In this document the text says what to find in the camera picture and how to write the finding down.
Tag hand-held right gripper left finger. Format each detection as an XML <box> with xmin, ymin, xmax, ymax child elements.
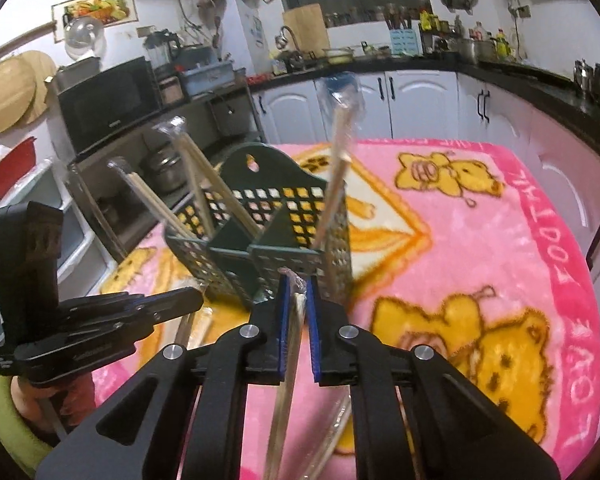
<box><xmin>35</xmin><ymin>267</ymin><xmax>288</xmax><ymax>480</ymax></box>

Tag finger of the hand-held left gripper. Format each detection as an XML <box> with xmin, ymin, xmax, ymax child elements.
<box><xmin>60</xmin><ymin>321</ymin><xmax>156</xmax><ymax>361</ymax></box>
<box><xmin>60</xmin><ymin>289</ymin><xmax>204</xmax><ymax>322</ymax></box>

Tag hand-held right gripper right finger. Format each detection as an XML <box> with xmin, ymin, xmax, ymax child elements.
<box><xmin>305</xmin><ymin>275</ymin><xmax>563</xmax><ymax>480</ymax></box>

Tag plastic-wrapped wooden chopsticks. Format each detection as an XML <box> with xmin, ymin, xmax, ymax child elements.
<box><xmin>106</xmin><ymin>159</ymin><xmax>198</xmax><ymax>243</ymax></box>
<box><xmin>152</xmin><ymin>117</ymin><xmax>216</xmax><ymax>236</ymax></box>
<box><xmin>174</xmin><ymin>282</ymin><xmax>216</xmax><ymax>350</ymax></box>
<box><xmin>262</xmin><ymin>267</ymin><xmax>308</xmax><ymax>480</ymax></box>
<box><xmin>177</xmin><ymin>130</ymin><xmax>263</xmax><ymax>238</ymax></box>
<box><xmin>305</xmin><ymin>400</ymin><xmax>353</xmax><ymax>480</ymax></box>
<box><xmin>312</xmin><ymin>72</ymin><xmax>363</xmax><ymax>251</ymax></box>

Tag dark green perforated utensil holder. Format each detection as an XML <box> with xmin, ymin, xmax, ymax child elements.
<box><xmin>164</xmin><ymin>142</ymin><xmax>353</xmax><ymax>311</ymax></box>

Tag person's left forearm green sleeve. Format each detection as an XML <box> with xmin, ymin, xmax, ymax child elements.
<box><xmin>0</xmin><ymin>375</ymin><xmax>56</xmax><ymax>478</ymax></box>

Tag person's left hand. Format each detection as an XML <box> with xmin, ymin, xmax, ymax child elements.
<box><xmin>12</xmin><ymin>377</ymin><xmax>96</xmax><ymax>431</ymax></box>

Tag red plastic basin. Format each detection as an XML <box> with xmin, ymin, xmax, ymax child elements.
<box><xmin>0</xmin><ymin>137</ymin><xmax>36</xmax><ymax>198</ymax></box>

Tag stacked steel pots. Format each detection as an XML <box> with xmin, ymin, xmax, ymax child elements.
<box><xmin>140</xmin><ymin>145</ymin><xmax>186</xmax><ymax>193</ymax></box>

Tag round wooden boards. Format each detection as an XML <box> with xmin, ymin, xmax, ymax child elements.
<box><xmin>0</xmin><ymin>50</ymin><xmax>58</xmax><ymax>133</ymax></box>

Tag black microwave oven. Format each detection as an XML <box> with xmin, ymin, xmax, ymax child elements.
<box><xmin>55</xmin><ymin>56</ymin><xmax>162</xmax><ymax>153</ymax></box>

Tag pink printed bear blanket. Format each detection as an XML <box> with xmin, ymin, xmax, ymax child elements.
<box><xmin>92</xmin><ymin>137</ymin><xmax>600</xmax><ymax>480</ymax></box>

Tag grey storage shelf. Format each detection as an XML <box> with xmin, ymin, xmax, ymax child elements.
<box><xmin>67</xmin><ymin>82</ymin><xmax>266</xmax><ymax>261</ymax></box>

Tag brown slatted box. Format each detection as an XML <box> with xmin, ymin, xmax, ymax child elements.
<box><xmin>160</xmin><ymin>77</ymin><xmax>183</xmax><ymax>103</ymax></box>

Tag hanging glass lid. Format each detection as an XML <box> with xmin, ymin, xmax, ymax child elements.
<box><xmin>62</xmin><ymin>16</ymin><xmax>105</xmax><ymax>58</ymax></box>

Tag blue plastic dish crate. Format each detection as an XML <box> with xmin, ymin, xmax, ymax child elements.
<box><xmin>180</xmin><ymin>60</ymin><xmax>236</xmax><ymax>96</ymax></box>

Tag white kitchen cabinets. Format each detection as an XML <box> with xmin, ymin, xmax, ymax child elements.
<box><xmin>250</xmin><ymin>67</ymin><xmax>600</xmax><ymax>281</ymax></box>

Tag black blender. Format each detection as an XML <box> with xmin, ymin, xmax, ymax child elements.
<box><xmin>145</xmin><ymin>30</ymin><xmax>181</xmax><ymax>68</ymax></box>

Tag metal kitchen faucet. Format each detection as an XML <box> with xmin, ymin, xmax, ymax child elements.
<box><xmin>275</xmin><ymin>25</ymin><xmax>298</xmax><ymax>53</ymax></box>

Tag wooden cutting board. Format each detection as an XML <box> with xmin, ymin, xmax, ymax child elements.
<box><xmin>282</xmin><ymin>4</ymin><xmax>330</xmax><ymax>53</ymax></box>

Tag light blue knife block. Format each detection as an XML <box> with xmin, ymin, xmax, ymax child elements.
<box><xmin>387</xmin><ymin>7</ymin><xmax>423</xmax><ymax>56</ymax></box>

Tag steel cooking pot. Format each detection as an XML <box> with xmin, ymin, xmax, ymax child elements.
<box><xmin>450</xmin><ymin>37</ymin><xmax>496</xmax><ymax>63</ymax></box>

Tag spice rack with bottles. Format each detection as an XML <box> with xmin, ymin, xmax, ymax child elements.
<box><xmin>420</xmin><ymin>10</ymin><xmax>451</xmax><ymax>36</ymax></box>

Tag black kitchen countertop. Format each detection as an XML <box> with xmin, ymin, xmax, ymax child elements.
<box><xmin>247</xmin><ymin>52</ymin><xmax>600</xmax><ymax>116</ymax></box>

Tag food wall poster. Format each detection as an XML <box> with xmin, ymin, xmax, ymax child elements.
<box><xmin>51</xmin><ymin>0</ymin><xmax>133</xmax><ymax>43</ymax></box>

